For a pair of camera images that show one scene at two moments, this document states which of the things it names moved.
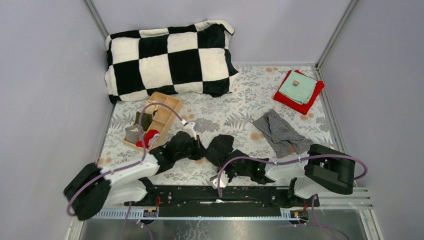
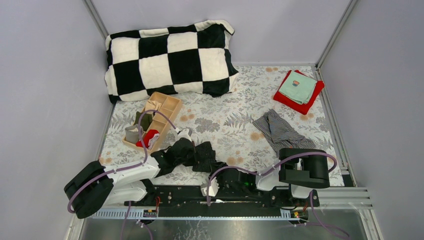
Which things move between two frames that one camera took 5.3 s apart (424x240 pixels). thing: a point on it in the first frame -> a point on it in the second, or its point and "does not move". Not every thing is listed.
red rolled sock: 151,138 does not move
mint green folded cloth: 298,87 does not move
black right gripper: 230,176 -> 217,177
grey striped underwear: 284,138 does not move
